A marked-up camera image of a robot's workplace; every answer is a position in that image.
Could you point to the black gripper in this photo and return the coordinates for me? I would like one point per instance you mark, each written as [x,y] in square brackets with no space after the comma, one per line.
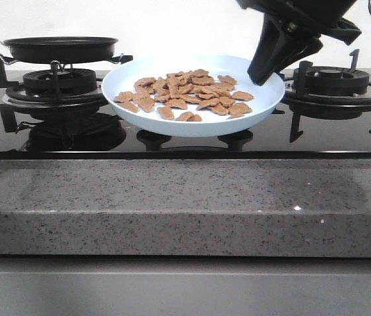
[279,47]

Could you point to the light blue plate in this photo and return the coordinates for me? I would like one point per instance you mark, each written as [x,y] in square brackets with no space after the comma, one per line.
[122,79]

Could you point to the brown meat pieces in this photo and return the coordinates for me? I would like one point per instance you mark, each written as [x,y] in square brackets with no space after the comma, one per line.
[180,95]

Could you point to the black frying pan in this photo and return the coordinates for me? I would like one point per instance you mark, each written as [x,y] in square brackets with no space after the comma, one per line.
[65,50]

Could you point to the black right gas burner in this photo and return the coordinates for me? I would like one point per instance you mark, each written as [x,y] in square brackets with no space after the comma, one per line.
[335,81]

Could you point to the black gas burner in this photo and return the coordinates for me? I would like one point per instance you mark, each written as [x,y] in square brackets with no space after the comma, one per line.
[73,81]
[335,81]

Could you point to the black right pan support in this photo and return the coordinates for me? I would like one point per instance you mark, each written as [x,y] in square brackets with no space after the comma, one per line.
[303,104]

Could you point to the black pan support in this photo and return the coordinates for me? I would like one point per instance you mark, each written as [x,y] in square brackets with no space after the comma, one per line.
[15,95]
[303,104]

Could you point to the black glass cooktop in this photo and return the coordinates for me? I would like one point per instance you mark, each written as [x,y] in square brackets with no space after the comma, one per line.
[103,135]

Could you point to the black left gas burner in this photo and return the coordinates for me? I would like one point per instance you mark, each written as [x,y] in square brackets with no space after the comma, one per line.
[73,81]

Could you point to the black left pan support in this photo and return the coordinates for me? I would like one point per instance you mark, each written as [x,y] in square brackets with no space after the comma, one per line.
[15,95]

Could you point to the grey cabinet front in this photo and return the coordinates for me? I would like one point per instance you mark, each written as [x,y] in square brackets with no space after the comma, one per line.
[68,285]

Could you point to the wire pan trivet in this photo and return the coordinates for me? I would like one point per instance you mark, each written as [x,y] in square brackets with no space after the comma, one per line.
[61,65]

